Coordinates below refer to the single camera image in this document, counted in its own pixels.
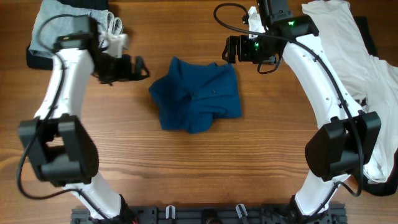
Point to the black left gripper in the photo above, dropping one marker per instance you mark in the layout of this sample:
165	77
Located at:
127	74

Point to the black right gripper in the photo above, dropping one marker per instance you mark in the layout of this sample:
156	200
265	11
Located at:
235	48

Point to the blue t-shirt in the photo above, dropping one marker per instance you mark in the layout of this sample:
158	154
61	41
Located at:
190	97

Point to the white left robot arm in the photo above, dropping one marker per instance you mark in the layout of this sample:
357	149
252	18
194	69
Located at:
57	145

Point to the folded black garment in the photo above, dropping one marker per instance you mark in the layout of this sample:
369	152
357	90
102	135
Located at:
38	62

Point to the folded light blue jeans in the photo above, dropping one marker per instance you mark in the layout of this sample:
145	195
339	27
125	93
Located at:
53	21

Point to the white printed t-shirt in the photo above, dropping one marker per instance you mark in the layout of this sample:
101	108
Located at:
365	77

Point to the black garment under pile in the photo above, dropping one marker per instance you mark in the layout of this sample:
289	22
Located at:
390	187

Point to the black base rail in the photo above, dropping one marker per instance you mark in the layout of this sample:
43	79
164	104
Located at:
266	214

